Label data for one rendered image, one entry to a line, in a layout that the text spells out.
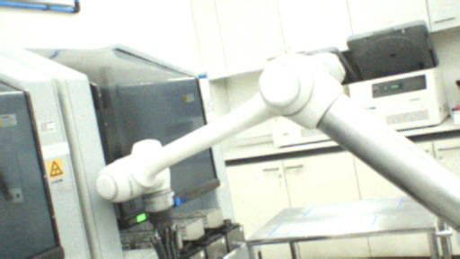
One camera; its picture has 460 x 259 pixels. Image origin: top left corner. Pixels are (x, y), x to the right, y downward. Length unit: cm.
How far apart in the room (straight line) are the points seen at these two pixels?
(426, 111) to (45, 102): 266
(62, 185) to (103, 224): 19
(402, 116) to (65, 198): 261
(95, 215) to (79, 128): 25
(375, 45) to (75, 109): 272
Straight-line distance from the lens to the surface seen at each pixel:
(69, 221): 158
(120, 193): 150
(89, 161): 165
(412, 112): 374
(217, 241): 202
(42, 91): 157
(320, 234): 181
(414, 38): 398
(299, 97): 122
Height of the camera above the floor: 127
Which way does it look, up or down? 3 degrees down
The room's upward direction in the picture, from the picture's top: 11 degrees counter-clockwise
